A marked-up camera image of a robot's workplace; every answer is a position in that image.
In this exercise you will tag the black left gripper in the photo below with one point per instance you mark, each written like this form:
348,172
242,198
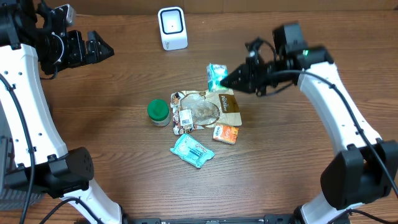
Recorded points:
81,55

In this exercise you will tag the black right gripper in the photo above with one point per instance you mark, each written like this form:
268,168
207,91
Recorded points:
250,83

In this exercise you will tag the small teal tissue pack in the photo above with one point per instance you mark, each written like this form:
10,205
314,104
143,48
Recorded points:
215,74

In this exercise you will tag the orange tissue pack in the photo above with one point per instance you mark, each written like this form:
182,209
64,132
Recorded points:
225,133

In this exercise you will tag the beige brown snack pouch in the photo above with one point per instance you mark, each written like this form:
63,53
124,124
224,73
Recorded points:
195,110

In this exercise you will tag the green lid jar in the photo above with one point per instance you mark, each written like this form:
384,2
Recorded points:
159,112

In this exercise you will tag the teal wet wipes pack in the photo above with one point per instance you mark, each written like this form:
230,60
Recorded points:
190,150

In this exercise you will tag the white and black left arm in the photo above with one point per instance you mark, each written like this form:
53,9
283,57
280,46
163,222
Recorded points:
37,42

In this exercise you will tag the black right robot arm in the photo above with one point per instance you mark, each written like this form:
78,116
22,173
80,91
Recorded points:
364,165

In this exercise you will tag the white barcode scanner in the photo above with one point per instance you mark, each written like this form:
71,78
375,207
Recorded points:
172,28

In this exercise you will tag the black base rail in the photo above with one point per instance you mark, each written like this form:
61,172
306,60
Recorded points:
267,219

